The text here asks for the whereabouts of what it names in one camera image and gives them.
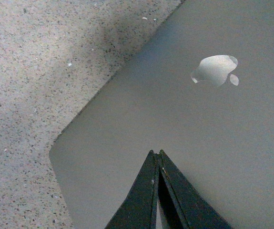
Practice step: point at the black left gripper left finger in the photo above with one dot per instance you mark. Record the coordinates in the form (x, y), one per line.
(139, 209)

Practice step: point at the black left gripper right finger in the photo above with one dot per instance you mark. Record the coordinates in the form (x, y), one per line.
(181, 206)

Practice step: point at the silver laptop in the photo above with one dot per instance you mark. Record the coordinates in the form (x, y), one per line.
(202, 90)

